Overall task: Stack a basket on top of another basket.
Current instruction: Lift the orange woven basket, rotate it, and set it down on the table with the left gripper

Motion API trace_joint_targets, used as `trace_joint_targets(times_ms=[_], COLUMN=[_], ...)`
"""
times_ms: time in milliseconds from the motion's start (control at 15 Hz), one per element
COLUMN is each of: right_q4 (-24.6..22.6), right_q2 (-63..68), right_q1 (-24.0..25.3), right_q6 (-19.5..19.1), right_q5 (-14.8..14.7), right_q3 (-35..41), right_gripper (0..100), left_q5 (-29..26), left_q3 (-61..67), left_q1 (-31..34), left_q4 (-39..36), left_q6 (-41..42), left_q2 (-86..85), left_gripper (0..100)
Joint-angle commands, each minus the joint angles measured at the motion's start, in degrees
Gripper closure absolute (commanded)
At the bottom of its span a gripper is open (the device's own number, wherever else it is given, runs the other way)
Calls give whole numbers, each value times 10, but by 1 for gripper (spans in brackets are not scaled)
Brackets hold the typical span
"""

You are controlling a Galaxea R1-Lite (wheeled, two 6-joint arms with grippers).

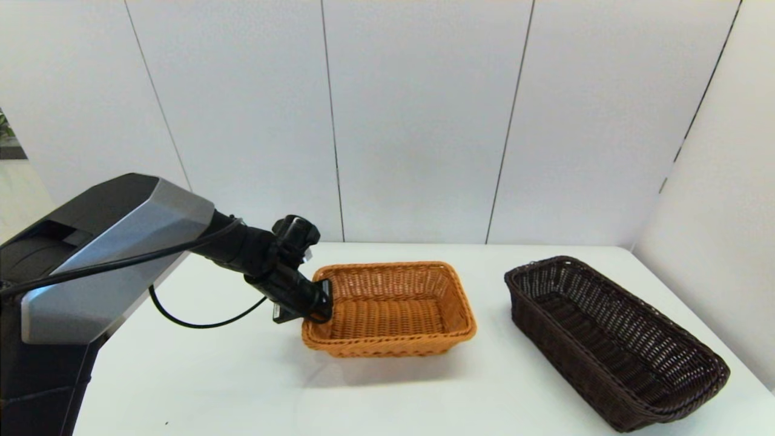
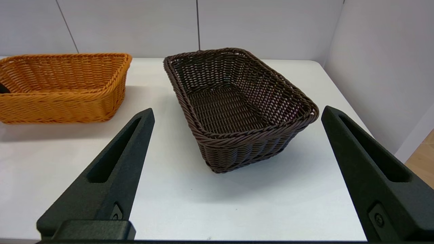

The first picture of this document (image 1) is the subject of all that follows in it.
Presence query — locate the dark brown wicker basket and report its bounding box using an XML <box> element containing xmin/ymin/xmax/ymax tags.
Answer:
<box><xmin>504</xmin><ymin>256</ymin><xmax>731</xmax><ymax>432</ymax></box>

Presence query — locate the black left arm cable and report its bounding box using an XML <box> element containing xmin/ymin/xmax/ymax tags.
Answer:
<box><xmin>0</xmin><ymin>218</ymin><xmax>270</xmax><ymax>329</ymax></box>

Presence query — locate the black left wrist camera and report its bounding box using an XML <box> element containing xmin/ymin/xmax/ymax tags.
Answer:
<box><xmin>272</xmin><ymin>215</ymin><xmax>320</xmax><ymax>264</ymax></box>

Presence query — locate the orange wicker basket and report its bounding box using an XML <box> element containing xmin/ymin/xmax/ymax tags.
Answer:
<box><xmin>302</xmin><ymin>261</ymin><xmax>477</xmax><ymax>358</ymax></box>

